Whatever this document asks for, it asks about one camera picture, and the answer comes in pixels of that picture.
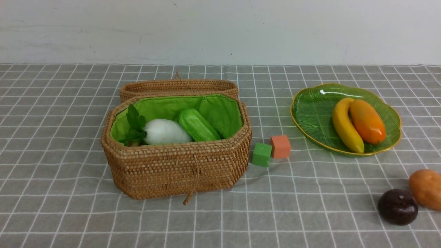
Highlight green toy cucumber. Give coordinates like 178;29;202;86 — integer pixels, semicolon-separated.
178;108;221;142

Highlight white toy radish green leaves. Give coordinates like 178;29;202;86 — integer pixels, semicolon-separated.
122;104;193;146

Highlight yellow toy banana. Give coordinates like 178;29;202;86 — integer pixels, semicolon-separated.
332;98;365;154

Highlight orange toy mango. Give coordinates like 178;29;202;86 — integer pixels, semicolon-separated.
349;99;386;145

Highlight dark purple toy passionfruit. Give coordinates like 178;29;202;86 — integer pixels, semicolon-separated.
377;189;419;226

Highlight brown toy potato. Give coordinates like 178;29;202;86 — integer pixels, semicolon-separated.
409;168;441;211

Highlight green foam cube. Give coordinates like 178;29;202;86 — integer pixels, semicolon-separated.
252;143;273;167

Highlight woven rattan basket green lining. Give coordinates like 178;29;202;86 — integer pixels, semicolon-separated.
101;92;252;199

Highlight orange foam cube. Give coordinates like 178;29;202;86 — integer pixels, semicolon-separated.
270;135;291;159

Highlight green glass leaf plate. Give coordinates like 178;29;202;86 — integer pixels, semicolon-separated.
291;83;403;157

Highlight grey checked tablecloth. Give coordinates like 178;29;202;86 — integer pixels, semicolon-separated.
0;64;441;248

